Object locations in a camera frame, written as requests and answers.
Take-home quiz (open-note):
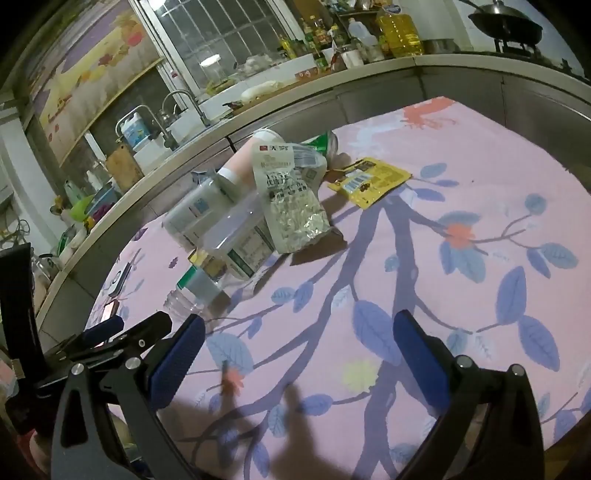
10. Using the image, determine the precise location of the pink floral tablecloth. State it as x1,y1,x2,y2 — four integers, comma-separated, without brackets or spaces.
85,95,591,480

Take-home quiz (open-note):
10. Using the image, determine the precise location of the wooden cutting board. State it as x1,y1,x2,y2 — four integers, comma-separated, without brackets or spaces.
105,144,144,193

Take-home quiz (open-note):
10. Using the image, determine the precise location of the pink paper cup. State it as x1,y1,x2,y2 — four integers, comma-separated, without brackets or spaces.
217,128,284,197

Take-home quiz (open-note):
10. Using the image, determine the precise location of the kitchen window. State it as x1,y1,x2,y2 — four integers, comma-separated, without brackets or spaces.
132,0,303,94

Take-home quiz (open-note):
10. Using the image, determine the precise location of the large cooking oil bottle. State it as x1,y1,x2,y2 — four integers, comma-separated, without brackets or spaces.
377,3,424,58

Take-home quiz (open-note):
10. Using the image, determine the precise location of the smartphone on table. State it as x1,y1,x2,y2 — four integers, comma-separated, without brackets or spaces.
107,262,131,298

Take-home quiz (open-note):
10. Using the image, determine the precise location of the kitchen faucet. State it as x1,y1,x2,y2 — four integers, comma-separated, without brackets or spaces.
114,89,212,152

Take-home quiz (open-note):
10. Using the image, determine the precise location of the green soda can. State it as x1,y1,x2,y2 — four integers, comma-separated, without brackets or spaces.
303,131,339,169

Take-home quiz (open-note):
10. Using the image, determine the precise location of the green white carton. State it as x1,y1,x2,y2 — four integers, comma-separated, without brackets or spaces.
188,219,274,296

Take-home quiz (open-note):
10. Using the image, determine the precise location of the blue detergent jug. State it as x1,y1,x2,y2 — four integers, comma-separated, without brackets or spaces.
121,112,150,149

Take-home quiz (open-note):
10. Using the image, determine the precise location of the clear plastic bottle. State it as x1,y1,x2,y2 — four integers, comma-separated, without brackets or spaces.
163,176,266,249

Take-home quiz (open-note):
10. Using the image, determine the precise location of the silver foil snack bag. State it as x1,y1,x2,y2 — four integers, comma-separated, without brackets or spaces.
252,143,331,254

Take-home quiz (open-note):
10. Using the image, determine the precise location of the yellow snack wrapper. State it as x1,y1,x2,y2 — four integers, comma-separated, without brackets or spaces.
327,157,412,210

